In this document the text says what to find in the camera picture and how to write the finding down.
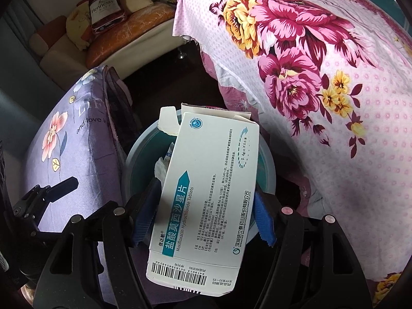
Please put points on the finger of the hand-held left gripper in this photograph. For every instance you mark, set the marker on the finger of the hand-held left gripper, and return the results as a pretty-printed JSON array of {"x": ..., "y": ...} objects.
[{"x": 61, "y": 186}]

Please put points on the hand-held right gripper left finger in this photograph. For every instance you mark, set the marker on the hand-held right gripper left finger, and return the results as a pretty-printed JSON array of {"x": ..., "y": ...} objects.
[{"x": 146, "y": 212}]

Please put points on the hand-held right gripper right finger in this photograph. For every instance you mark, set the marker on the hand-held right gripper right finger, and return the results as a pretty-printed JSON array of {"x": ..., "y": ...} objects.
[{"x": 264, "y": 222}]

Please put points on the teal trash bin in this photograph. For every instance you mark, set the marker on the teal trash bin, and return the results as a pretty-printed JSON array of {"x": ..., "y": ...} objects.
[{"x": 141, "y": 154}]

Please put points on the purple floral blanket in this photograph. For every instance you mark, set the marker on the purple floral blanket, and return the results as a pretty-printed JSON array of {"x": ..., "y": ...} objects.
[{"x": 70, "y": 154}]

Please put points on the white crumpled tissue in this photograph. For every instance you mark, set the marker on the white crumpled tissue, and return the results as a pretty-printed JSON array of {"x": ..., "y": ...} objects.
[{"x": 160, "y": 167}]

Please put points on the grey curtain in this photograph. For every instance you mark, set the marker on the grey curtain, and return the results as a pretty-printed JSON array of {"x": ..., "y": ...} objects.
[{"x": 19, "y": 87}]

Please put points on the pink floral bed sheet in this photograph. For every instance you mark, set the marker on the pink floral bed sheet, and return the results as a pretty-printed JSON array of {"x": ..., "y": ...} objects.
[{"x": 354, "y": 135}]

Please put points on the pink white quilt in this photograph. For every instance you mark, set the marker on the pink white quilt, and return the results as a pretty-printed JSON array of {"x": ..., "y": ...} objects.
[{"x": 231, "y": 96}]

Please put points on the yellow pillow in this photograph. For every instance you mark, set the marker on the yellow pillow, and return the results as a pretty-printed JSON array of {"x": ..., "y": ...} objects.
[{"x": 77, "y": 25}]

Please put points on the cream sofa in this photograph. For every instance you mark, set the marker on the cream sofa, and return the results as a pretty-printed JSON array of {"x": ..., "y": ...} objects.
[{"x": 144, "y": 46}]

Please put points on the orange leather seat cushion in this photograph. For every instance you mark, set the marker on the orange leather seat cushion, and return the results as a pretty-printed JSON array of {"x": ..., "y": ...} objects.
[{"x": 128, "y": 29}]

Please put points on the bottle-shaped pillow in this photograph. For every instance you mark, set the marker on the bottle-shaped pillow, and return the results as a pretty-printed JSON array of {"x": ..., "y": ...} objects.
[{"x": 104, "y": 8}]

